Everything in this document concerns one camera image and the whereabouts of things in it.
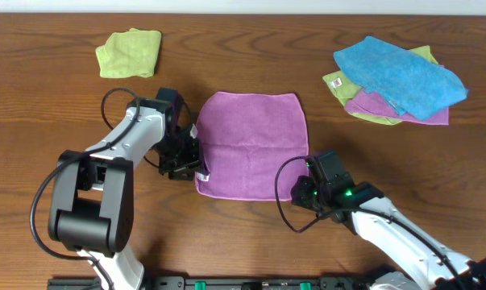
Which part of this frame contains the folded light green cloth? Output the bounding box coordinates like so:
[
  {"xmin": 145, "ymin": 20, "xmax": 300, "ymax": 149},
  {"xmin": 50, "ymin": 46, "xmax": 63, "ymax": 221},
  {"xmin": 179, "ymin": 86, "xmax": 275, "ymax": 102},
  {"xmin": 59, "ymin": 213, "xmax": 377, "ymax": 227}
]
[{"xmin": 95, "ymin": 28, "xmax": 162, "ymax": 79}]

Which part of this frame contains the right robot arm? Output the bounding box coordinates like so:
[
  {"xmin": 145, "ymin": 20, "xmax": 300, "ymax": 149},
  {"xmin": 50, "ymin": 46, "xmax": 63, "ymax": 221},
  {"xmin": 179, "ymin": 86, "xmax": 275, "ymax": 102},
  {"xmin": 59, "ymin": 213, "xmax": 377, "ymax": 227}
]
[{"xmin": 291, "ymin": 151, "xmax": 486, "ymax": 289}]

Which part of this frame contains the green cloth with label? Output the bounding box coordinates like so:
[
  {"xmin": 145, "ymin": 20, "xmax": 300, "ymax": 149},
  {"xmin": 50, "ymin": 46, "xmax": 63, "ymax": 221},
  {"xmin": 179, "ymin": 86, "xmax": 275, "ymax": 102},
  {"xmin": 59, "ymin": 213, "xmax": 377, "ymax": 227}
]
[{"xmin": 322, "ymin": 45, "xmax": 440, "ymax": 126}]

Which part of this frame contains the blue microfiber cloth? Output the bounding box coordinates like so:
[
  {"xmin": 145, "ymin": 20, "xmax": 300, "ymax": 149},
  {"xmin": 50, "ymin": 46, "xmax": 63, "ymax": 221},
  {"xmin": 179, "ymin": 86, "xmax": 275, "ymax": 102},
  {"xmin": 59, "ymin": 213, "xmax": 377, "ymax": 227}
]
[{"xmin": 334, "ymin": 36, "xmax": 468, "ymax": 121}]

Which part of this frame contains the left black cable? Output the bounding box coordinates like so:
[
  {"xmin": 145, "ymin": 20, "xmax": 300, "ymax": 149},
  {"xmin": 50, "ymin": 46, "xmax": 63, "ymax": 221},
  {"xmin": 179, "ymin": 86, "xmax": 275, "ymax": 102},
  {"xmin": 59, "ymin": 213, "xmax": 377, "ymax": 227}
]
[{"xmin": 29, "ymin": 87, "xmax": 193, "ymax": 290}]

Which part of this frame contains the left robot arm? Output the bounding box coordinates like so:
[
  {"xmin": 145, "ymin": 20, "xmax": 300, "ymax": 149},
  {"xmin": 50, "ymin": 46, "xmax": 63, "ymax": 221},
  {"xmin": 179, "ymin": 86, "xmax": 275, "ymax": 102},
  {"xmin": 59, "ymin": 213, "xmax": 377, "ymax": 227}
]
[{"xmin": 38, "ymin": 88, "xmax": 206, "ymax": 289}]

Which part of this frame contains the right black cable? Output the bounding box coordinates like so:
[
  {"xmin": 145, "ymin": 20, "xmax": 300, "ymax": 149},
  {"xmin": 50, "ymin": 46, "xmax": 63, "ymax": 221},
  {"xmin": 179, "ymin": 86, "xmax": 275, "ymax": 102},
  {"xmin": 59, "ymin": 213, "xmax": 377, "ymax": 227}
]
[{"xmin": 273, "ymin": 155, "xmax": 465, "ymax": 290}]

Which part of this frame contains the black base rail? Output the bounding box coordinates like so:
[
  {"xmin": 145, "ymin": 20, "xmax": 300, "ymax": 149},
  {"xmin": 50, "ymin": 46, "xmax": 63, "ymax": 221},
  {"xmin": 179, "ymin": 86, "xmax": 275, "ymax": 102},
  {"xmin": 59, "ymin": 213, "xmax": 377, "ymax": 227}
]
[{"xmin": 47, "ymin": 274, "xmax": 393, "ymax": 290}]

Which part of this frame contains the purple microfiber cloth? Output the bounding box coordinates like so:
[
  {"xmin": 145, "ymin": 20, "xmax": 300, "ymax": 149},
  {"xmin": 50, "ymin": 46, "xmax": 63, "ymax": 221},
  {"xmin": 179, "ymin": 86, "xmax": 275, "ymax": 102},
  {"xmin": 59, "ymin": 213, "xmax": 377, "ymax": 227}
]
[{"xmin": 195, "ymin": 92, "xmax": 309, "ymax": 201}]

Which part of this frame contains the black cable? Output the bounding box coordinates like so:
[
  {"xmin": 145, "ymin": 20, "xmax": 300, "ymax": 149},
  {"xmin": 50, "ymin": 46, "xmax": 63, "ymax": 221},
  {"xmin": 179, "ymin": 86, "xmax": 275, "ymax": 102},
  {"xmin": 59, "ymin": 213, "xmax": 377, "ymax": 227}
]
[
  {"xmin": 29, "ymin": 87, "xmax": 193, "ymax": 290},
  {"xmin": 273, "ymin": 155, "xmax": 465, "ymax": 290}
]

